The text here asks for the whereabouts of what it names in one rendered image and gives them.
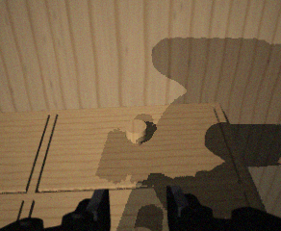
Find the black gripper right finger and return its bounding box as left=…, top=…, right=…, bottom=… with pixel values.
left=166, top=186, right=281, bottom=231

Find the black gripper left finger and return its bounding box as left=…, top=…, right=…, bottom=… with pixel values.
left=0, top=189, right=111, bottom=231

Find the small wooden chest of drawers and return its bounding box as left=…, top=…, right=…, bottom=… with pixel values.
left=0, top=102, right=260, bottom=219

